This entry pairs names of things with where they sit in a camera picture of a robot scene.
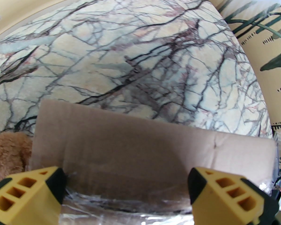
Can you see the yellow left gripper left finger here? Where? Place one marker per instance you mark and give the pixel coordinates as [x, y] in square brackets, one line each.
[32, 200]

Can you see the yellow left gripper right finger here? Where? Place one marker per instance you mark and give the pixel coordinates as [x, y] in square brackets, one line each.
[220, 203]

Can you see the brown teddy bear plush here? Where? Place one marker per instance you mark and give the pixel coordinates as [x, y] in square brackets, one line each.
[7, 153]

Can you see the brown cardboard box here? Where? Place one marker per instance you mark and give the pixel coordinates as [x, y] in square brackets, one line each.
[142, 149]

